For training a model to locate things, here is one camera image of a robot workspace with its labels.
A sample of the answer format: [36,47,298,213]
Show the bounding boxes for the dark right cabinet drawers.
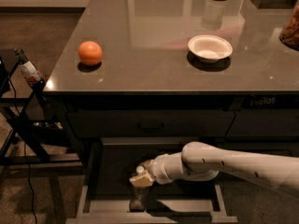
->
[222,95,299,149]

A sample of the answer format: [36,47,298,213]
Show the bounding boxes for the open grey middle drawer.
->
[65,137,238,224]

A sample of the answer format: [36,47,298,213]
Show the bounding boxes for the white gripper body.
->
[148,154,173,185]

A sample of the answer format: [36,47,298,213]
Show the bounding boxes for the black cable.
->
[7,75,39,224]

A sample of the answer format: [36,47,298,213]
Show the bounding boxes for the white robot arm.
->
[130,142,299,197]

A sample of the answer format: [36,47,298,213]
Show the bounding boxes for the white bowl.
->
[188,35,233,63]

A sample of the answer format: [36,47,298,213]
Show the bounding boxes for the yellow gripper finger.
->
[130,170,155,188]
[136,160,152,172]

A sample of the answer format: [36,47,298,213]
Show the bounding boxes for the clear plastic water bottle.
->
[129,169,150,212]

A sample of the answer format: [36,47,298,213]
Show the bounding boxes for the dark counter cabinet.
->
[45,0,298,159]

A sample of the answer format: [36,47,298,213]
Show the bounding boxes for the closed dark top drawer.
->
[67,109,234,138]

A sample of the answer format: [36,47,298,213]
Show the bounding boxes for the glass soda bottle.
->
[14,48,43,86]

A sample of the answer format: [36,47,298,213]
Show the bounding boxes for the orange fruit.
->
[78,41,103,66]

